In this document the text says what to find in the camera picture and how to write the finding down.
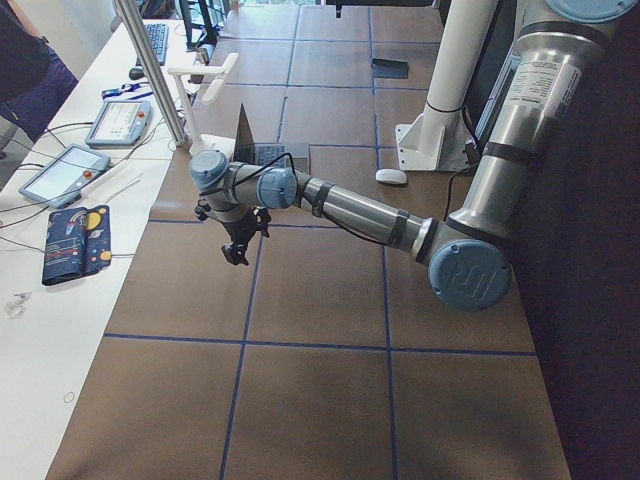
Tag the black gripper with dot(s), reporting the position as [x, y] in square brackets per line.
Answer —
[237, 232]

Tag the dark grey laptop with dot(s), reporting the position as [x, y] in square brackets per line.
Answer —
[246, 150]

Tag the white computer mouse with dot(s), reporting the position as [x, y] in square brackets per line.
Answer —
[393, 177]

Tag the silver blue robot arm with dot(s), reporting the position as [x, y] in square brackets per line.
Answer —
[465, 252]

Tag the space pattern pencil pouch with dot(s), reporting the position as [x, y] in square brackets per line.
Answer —
[78, 244]

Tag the far teach pendant tablet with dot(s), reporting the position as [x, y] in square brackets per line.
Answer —
[119, 124]

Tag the teach pendant tablet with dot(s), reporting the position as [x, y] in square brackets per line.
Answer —
[119, 124]
[60, 182]

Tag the near teach pendant tablet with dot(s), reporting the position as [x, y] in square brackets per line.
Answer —
[60, 182]

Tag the black keyboard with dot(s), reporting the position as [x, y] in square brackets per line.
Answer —
[158, 35]

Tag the white mounting base plate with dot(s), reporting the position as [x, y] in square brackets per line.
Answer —
[434, 141]

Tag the aluminium frame post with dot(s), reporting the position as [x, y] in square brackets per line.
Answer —
[132, 20]

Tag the white camera pole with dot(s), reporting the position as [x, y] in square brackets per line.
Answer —
[464, 34]

